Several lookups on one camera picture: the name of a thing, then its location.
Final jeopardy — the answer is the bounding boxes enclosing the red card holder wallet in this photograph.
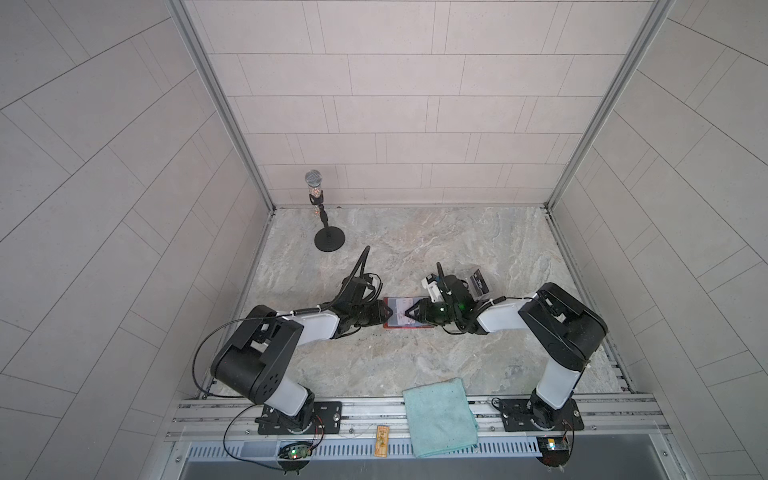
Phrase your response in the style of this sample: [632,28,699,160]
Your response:
[383,297,431,329]

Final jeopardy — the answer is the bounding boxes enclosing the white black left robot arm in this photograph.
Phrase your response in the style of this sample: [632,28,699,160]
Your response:
[210,273,393,433]

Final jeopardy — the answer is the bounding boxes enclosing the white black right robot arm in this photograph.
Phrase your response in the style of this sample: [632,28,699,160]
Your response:
[404,273,608,432]

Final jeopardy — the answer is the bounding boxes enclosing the microphone on black stand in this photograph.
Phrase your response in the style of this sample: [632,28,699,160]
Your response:
[305,170,346,253]

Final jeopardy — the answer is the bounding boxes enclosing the teal folded cloth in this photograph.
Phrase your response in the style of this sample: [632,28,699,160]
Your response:
[403,378,478,458]

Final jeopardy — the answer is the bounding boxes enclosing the small wooden block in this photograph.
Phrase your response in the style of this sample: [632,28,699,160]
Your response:
[374,425,390,458]

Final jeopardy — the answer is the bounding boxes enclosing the left green circuit board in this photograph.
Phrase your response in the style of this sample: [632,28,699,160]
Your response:
[278,442,314,461]

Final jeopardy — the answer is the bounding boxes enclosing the green circuit board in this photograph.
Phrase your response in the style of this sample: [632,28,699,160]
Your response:
[278,442,314,461]
[536,437,572,468]

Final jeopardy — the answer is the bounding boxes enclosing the right green circuit board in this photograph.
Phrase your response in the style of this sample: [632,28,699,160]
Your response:
[536,437,572,468]

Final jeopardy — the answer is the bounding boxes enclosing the aluminium corner profile right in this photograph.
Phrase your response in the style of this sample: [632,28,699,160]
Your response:
[544,0,675,213]

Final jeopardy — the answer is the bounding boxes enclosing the aluminium corner profile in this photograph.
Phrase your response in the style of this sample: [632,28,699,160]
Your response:
[544,0,675,213]
[166,0,276,213]

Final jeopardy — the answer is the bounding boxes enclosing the aluminium corner profile left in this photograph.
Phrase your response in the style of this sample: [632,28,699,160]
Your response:
[166,0,276,213]

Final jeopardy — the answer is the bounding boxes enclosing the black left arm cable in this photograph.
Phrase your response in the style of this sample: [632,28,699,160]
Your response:
[191,316,265,400]

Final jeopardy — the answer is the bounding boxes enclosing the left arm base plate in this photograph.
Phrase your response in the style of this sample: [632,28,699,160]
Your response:
[255,401,342,435]

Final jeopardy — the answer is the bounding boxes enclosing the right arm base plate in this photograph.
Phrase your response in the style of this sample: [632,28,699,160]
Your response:
[491,398,585,432]

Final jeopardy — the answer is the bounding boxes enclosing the aluminium rail frame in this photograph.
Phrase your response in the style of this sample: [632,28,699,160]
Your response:
[161,393,670,441]

